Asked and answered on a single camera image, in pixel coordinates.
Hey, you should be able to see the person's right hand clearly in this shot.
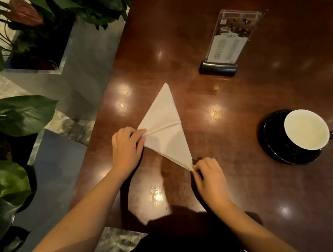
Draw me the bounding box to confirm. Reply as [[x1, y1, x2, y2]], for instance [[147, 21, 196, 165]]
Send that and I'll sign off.
[[190, 155, 233, 213]]

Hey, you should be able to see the person's left hand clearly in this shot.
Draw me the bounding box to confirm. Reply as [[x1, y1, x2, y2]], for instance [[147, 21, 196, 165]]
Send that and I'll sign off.
[[108, 124, 153, 180]]

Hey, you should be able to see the white cloth napkin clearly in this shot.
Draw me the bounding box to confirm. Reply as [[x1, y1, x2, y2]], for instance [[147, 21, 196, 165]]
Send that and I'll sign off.
[[132, 81, 194, 177]]

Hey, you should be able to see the person's right forearm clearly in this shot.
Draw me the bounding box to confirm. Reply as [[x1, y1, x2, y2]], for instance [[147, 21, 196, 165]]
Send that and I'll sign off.
[[211, 191, 303, 252]]

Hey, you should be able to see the person's left forearm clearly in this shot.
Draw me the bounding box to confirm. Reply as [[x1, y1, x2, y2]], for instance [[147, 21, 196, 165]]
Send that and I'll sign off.
[[0, 165, 141, 252]]

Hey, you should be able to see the person's black clothing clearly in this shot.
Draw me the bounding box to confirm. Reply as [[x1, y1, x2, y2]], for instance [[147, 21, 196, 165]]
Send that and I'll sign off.
[[107, 210, 267, 252]]

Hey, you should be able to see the black saucer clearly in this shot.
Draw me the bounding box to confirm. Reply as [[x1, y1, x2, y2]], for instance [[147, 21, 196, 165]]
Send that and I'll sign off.
[[255, 105, 324, 170]]

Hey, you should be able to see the tall grey metal planter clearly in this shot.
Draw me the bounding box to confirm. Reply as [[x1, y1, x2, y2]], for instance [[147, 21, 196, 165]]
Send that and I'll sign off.
[[0, 9, 138, 132]]

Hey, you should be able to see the low grey metal planter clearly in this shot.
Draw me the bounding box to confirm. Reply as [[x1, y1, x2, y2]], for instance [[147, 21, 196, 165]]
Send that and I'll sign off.
[[0, 109, 102, 252]]

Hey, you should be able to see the black cup with white inside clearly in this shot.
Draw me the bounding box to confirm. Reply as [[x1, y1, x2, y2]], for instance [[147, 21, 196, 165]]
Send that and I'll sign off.
[[282, 105, 333, 155]]

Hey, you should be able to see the clear acrylic menu stand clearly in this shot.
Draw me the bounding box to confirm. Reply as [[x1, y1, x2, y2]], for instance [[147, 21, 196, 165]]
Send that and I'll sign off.
[[191, 5, 270, 81]]

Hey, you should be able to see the green broad-leaf plant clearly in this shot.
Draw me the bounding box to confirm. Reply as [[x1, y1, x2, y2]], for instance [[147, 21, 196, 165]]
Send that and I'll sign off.
[[0, 91, 78, 252]]

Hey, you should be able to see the anthurium plant with red flower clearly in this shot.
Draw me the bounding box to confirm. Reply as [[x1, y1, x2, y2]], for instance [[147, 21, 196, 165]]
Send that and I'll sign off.
[[0, 0, 147, 87]]

